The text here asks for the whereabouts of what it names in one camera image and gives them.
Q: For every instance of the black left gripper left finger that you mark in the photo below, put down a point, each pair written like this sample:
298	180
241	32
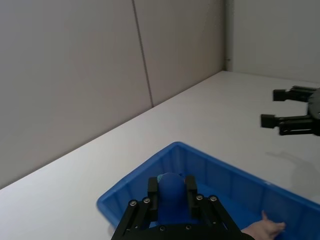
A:
153	190

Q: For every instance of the dark blue rounded cylinder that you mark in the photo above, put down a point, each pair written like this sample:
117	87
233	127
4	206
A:
172	197

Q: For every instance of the person's hand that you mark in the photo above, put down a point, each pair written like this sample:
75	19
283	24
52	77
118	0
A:
267	228

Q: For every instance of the blue plastic bin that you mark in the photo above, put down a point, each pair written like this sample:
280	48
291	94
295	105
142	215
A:
225	180

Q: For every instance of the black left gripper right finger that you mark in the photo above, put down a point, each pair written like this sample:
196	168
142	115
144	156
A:
191	192

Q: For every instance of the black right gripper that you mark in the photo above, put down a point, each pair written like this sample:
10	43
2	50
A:
315	112

